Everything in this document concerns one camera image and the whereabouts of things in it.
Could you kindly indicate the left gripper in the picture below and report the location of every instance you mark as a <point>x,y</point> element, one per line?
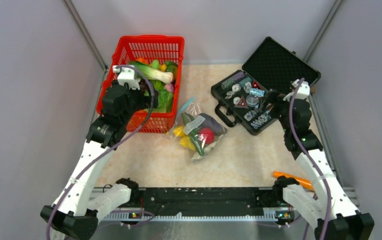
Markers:
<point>145,101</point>

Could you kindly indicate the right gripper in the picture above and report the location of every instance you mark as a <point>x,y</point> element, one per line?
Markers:
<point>273,97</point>

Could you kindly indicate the yellow corn toy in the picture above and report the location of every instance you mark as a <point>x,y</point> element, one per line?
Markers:
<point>178,131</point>

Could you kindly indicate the green chili pepper toy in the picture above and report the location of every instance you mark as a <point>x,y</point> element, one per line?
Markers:
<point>193,133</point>

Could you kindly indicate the yellow bell pepper toy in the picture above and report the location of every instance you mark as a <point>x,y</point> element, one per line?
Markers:
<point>186,142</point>

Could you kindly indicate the clear zip top bag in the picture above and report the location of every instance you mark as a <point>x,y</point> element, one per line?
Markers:
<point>193,107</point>

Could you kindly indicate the purple eggplant toy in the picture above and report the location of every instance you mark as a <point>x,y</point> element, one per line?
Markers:
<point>214,125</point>

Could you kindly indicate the red pomegranate toy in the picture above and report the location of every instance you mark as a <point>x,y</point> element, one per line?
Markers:
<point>206,135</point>

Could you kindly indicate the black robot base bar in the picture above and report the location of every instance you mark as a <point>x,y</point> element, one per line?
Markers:
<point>224,203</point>

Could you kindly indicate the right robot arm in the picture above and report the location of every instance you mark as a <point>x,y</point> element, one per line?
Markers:
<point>328,210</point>

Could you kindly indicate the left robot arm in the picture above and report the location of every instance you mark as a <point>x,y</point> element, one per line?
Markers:
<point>74,214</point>

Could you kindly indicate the green lettuce toy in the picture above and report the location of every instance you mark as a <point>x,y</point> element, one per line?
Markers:
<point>165,102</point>

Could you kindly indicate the purple onion toy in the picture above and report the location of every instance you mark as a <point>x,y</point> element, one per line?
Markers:
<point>169,87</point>

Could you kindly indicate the green bok choy toy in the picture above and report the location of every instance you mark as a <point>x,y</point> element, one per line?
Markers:
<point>153,74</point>

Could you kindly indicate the black poker chip case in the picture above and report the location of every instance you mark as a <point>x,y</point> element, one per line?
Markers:
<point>270,67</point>

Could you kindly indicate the orange fruit toy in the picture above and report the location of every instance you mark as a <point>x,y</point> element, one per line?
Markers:
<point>142,60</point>

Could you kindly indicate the red plastic basket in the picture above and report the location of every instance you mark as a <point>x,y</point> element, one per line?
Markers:
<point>151,47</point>

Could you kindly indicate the orange toy carrot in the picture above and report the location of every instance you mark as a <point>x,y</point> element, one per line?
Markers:
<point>305,183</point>

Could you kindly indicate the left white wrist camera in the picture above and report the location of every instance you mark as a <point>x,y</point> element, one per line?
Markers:
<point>127,77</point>

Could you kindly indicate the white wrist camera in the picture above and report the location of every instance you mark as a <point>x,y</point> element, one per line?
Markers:
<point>127,77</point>
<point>301,90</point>

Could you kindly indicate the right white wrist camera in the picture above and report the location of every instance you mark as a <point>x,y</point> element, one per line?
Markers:
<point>301,90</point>

